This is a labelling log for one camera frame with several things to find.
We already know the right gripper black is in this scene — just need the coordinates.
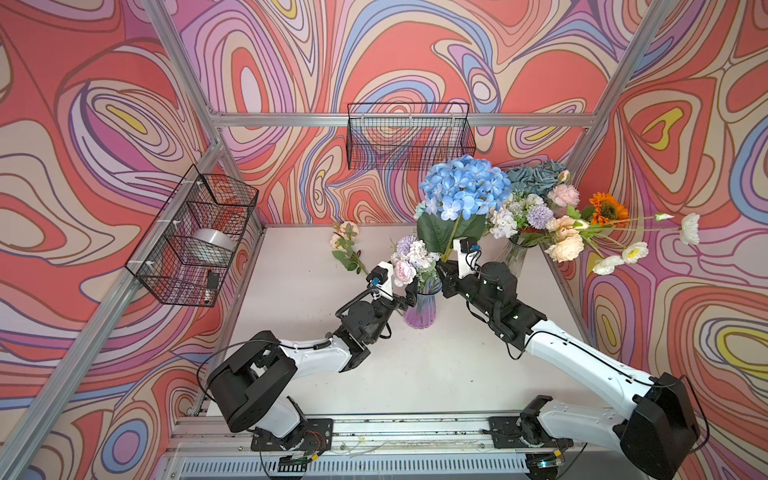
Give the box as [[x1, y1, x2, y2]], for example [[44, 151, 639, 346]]
[[432, 257, 497, 319]]

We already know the clear glass vase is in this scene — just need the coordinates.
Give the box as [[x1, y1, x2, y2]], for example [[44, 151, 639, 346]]
[[498, 236, 530, 278]]

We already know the purple glass vase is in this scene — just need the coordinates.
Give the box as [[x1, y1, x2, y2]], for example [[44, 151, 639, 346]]
[[404, 280, 442, 330]]

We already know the lilac pink hydrangea stem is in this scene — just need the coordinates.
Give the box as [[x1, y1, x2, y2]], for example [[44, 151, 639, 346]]
[[486, 192, 554, 247]]

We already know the cream white flower spray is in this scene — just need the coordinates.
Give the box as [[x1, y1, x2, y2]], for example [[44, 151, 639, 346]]
[[544, 207, 700, 276]]

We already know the blue hydrangea flower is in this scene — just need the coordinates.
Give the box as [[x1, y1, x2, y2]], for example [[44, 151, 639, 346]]
[[415, 155, 512, 260]]

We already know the pink peony flower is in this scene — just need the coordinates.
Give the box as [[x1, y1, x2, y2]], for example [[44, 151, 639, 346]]
[[547, 170, 580, 209]]

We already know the orange gerbera flower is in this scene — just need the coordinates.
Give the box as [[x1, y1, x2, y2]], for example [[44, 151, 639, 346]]
[[589, 193, 630, 227]]

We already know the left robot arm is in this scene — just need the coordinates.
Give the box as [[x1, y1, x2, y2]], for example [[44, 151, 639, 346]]
[[206, 287, 416, 450]]

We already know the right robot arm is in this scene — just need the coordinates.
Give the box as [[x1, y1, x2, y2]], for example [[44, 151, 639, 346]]
[[437, 261, 700, 479]]

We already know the white tape roll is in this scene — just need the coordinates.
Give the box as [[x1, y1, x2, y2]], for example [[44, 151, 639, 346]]
[[187, 228, 235, 267]]

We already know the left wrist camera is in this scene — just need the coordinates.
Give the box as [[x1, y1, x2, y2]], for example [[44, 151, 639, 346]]
[[366, 261, 394, 300]]

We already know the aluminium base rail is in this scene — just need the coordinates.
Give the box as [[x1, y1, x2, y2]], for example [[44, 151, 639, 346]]
[[154, 412, 645, 479]]

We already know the black wire basket back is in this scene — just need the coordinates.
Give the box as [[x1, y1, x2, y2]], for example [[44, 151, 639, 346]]
[[346, 100, 476, 172]]

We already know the black wire basket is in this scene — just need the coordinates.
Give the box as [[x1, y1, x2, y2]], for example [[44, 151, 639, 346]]
[[346, 100, 476, 172], [125, 166, 259, 308]]

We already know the black wire basket left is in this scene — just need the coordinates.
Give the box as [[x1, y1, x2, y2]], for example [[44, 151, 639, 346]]
[[125, 166, 259, 308]]

